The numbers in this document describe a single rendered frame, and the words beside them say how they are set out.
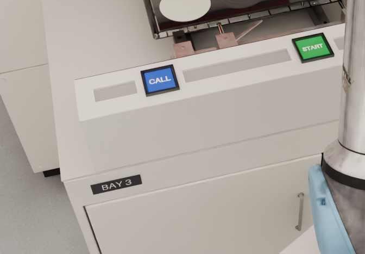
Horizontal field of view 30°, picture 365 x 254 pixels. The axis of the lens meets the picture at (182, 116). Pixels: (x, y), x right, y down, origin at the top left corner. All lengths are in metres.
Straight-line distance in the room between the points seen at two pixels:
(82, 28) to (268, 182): 0.51
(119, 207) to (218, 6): 0.43
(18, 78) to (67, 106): 0.59
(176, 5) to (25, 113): 0.77
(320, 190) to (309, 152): 0.51
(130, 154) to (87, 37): 0.35
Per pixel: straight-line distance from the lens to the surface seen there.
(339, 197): 0.78
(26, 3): 1.72
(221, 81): 1.11
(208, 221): 1.38
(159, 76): 1.12
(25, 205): 2.23
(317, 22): 1.39
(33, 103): 1.95
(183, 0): 1.36
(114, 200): 1.27
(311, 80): 1.14
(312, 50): 1.15
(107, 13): 1.48
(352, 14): 0.73
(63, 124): 1.28
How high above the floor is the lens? 1.76
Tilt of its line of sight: 49 degrees down
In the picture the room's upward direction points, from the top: 8 degrees counter-clockwise
